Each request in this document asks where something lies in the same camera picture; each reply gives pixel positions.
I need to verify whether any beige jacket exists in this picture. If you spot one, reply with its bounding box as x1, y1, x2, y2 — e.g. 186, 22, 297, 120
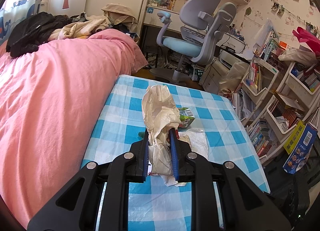
48, 3, 138, 41

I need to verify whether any blue white checkered tablecloth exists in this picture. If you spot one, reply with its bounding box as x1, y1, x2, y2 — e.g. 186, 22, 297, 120
82, 75, 270, 230

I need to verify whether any white book shelf rack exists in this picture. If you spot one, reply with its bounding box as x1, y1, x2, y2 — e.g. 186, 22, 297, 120
236, 57, 319, 165

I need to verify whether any red white snack bag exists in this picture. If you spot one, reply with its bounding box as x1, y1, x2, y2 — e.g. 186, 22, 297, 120
175, 129, 180, 139

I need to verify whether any green plush toy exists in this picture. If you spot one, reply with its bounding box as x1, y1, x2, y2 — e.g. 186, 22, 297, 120
138, 132, 145, 138

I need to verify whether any white plastic bag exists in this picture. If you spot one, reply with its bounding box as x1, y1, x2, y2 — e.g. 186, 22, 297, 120
142, 85, 186, 187

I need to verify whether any white paper tissue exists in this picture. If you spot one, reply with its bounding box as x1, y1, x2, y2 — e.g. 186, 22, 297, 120
178, 129, 209, 159

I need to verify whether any black clothes pile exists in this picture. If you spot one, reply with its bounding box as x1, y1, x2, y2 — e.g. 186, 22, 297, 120
6, 12, 73, 58

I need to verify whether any white drawer cabinet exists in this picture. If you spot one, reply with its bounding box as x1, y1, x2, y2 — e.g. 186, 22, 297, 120
199, 59, 229, 94

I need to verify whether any pink duvet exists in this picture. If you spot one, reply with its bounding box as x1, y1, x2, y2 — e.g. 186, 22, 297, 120
1, 29, 147, 227

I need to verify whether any blue yellow box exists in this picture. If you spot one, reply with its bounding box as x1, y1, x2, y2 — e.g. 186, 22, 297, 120
283, 123, 318, 175

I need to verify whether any grey blue office chair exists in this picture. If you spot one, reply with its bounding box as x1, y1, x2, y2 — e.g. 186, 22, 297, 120
150, 0, 236, 84

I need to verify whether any white blue milk carton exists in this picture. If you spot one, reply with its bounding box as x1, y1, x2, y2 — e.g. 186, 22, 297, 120
178, 107, 195, 129

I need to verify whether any white printer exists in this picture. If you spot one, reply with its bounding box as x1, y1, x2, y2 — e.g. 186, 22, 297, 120
216, 33, 252, 69

